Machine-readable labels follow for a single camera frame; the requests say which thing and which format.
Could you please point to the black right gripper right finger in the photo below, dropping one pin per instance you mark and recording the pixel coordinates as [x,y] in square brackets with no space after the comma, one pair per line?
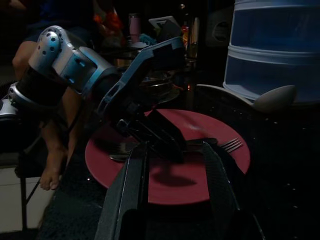
[220,180]

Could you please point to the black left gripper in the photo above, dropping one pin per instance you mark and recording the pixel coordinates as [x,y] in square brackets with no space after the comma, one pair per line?
[135,117]

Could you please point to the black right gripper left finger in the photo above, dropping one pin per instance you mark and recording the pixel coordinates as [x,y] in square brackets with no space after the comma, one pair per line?
[125,195]

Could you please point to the steel fork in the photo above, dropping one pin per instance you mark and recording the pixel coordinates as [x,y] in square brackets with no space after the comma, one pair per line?
[232,145]

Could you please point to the pink plate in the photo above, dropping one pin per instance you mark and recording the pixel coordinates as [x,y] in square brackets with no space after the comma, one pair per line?
[175,185]

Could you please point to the person bare leg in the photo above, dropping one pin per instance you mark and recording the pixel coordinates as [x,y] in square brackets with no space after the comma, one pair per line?
[53,162]

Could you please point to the teal cloth item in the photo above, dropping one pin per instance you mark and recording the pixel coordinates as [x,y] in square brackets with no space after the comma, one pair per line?
[147,39]

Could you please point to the white rice paddle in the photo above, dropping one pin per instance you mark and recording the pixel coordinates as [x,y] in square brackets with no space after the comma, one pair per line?
[275,97]

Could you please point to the red labelled sauce bottle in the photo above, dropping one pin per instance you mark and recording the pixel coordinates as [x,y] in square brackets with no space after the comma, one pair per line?
[185,32]

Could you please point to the tall pale bottle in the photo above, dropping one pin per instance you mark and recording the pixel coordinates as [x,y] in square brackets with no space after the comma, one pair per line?
[195,35]

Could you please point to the pink tumbler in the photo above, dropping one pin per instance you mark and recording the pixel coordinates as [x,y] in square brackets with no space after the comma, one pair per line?
[135,27]

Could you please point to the white tablet stand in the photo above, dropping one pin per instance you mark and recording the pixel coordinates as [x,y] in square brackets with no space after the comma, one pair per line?
[163,23]

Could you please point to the orange packet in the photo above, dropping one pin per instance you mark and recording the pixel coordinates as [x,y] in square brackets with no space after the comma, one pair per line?
[110,21]

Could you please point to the white stacked plastic container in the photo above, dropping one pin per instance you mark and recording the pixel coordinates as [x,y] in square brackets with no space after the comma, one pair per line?
[275,50]

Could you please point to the black chair frame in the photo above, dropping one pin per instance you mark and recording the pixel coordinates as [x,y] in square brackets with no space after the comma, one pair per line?
[23,195]

